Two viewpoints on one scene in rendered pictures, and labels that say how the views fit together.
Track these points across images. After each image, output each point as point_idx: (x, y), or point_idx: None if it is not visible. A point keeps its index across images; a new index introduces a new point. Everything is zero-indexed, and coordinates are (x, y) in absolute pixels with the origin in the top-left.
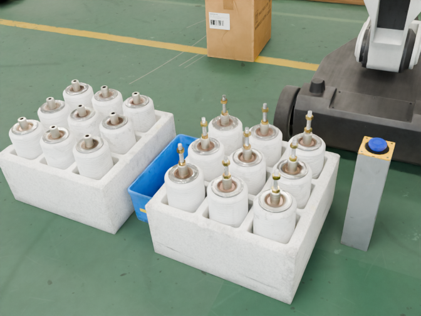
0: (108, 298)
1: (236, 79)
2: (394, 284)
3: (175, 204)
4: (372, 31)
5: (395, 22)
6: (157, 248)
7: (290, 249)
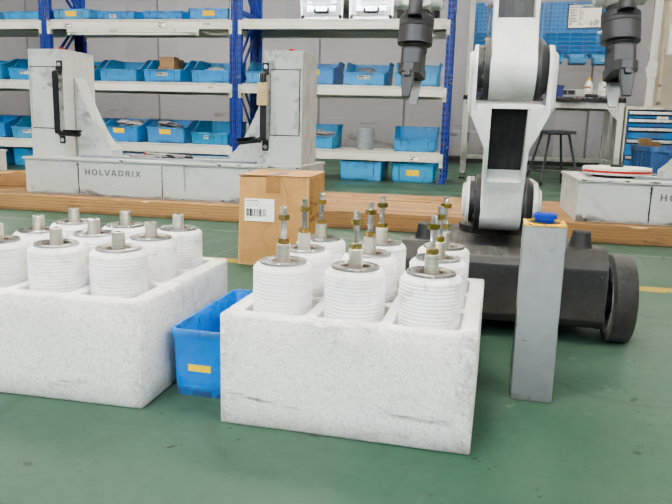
0: (151, 471)
1: None
2: (607, 428)
3: (270, 307)
4: (485, 163)
5: (509, 159)
6: (228, 409)
7: (466, 333)
